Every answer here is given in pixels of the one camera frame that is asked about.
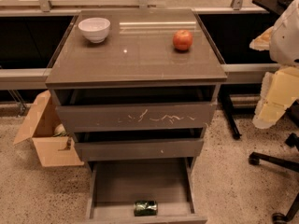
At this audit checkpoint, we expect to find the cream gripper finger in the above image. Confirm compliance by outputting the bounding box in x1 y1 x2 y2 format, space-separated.
249 27 273 51
252 67 299 129

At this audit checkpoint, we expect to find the green soda can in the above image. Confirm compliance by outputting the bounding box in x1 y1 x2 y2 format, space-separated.
134 201 158 217

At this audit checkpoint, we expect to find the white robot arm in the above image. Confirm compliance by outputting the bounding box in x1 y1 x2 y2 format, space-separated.
249 0 299 129

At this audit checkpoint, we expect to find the middle grey drawer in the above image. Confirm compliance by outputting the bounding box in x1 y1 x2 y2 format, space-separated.
75 128 203 161

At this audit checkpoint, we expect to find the grey drawer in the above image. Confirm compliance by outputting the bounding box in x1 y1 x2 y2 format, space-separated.
57 86 217 133
84 158 207 224
75 128 203 161

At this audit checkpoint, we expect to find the top grey drawer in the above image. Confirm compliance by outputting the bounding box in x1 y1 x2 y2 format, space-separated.
57 86 217 133

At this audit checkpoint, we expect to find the grey drawer cabinet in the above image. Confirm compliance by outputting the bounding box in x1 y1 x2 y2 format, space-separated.
45 8 228 173

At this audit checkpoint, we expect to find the bottom grey drawer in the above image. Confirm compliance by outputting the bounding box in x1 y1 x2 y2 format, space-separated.
84 158 207 224

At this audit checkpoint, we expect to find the black office chair base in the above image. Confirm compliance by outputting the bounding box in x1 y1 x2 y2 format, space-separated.
248 132 299 224

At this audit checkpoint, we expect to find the red apple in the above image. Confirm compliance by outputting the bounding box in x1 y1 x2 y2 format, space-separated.
173 30 192 51

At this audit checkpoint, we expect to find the white ceramic bowl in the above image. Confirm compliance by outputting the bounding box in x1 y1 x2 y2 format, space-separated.
78 18 110 43

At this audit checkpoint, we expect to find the white object in box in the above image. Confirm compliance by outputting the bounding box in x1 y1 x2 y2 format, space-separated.
53 124 66 137

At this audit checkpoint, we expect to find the cardboard box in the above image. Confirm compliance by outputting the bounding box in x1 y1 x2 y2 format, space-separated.
14 91 84 167

